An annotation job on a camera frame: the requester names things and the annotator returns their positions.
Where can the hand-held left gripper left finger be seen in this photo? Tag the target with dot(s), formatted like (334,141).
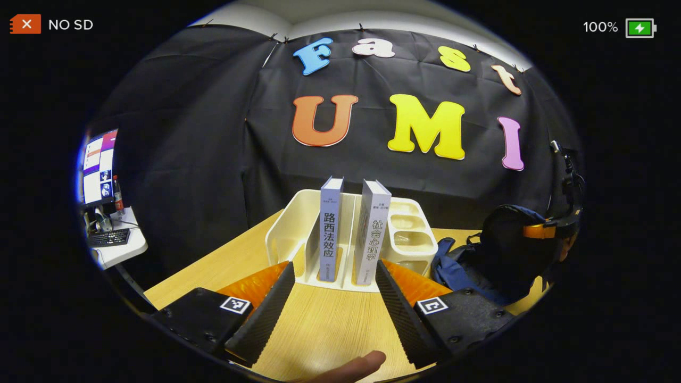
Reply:
(266,319)

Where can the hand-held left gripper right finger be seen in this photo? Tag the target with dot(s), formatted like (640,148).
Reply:
(404,319)

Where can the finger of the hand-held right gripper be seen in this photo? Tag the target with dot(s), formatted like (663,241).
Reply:
(540,231)

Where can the blue schoolbag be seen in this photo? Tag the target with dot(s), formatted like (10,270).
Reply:
(500,255)

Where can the white cover book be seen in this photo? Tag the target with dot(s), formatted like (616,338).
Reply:
(372,234)

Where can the white bookshelf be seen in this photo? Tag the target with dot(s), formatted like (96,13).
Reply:
(292,229)

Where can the lavender cover book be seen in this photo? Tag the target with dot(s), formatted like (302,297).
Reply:
(330,234)

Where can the white side desk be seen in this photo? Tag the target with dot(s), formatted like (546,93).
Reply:
(127,250)

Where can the black keyboard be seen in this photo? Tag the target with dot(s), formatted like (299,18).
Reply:
(109,238)

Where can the red label bottle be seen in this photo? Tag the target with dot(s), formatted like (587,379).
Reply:
(118,199)

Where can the black backdrop cloth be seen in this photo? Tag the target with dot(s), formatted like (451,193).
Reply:
(202,133)

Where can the computer monitor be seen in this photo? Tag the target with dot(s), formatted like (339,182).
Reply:
(98,165)

